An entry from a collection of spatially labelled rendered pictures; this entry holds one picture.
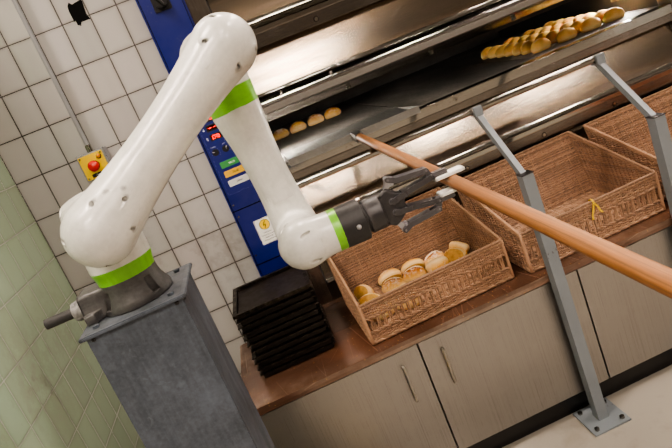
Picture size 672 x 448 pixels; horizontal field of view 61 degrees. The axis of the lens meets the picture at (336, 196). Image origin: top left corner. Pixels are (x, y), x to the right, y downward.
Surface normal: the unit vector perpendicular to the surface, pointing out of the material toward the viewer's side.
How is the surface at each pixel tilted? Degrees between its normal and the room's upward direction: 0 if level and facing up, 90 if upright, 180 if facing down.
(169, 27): 90
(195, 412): 90
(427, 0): 70
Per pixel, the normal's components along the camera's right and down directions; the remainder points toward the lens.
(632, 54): 0.04, -0.14
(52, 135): 0.18, 0.18
